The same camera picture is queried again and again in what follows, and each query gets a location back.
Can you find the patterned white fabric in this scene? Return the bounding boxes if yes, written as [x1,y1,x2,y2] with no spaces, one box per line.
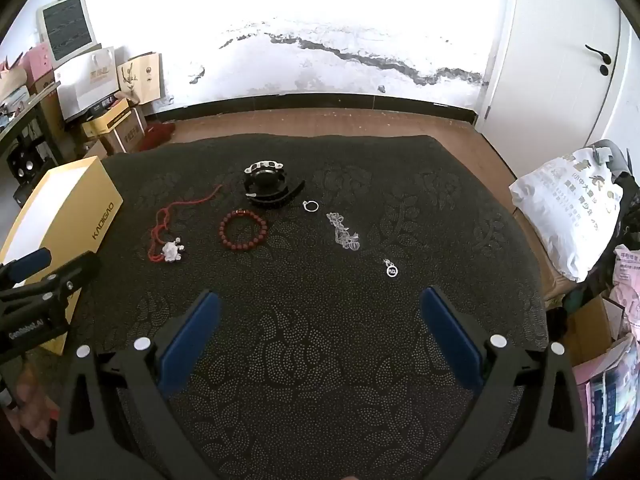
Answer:
[509,146,626,282]

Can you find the red cord necklace white pendant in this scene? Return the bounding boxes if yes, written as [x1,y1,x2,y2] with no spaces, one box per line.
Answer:
[149,183,224,265]

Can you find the dark patterned blanket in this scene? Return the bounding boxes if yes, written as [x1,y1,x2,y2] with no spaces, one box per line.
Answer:
[30,132,549,480]

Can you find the red bead bracelet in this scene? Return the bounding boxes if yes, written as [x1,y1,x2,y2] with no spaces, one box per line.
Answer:
[218,208,269,249]

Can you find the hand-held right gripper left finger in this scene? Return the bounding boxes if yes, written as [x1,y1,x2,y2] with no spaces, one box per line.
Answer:
[55,289,222,480]

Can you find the brown paper bag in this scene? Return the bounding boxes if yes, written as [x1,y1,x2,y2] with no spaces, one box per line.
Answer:
[116,51,163,106]

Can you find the open brown cardboard box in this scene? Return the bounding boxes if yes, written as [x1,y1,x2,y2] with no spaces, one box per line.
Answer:
[544,270,632,367]

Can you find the white door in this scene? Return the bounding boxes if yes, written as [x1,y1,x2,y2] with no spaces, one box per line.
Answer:
[475,0,640,161]

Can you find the silver chain necklace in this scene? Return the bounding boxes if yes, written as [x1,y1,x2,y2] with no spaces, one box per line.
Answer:
[326,211,361,252]

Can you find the yellow and black carton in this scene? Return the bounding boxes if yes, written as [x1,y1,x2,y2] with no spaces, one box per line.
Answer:
[80,97,133,140]

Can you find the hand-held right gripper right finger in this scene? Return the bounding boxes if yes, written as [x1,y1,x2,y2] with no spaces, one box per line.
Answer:
[420,286,588,480]

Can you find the yellow cardboard storage box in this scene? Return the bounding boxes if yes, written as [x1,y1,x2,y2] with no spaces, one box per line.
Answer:
[0,156,124,356]

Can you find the black wrist watch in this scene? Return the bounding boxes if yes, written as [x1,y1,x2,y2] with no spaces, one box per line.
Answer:
[242,160,306,208]

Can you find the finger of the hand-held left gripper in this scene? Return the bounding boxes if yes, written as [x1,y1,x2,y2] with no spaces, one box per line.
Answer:
[0,247,53,288]
[0,253,102,321]

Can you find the black door handle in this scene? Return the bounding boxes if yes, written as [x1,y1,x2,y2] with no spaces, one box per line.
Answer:
[585,44,614,77]

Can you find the white framed monitor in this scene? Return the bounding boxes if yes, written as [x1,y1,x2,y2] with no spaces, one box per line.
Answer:
[36,0,99,68]

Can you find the red cloth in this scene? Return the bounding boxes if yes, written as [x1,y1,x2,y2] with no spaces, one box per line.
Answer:
[137,121,176,152]

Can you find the person's left hand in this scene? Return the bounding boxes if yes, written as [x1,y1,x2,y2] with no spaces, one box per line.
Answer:
[9,364,60,445]

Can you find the pink gift box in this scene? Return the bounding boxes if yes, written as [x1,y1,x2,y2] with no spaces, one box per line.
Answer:
[19,44,55,87]

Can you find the pink plastic packages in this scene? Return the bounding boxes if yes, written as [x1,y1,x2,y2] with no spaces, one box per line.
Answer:
[611,244,640,346]

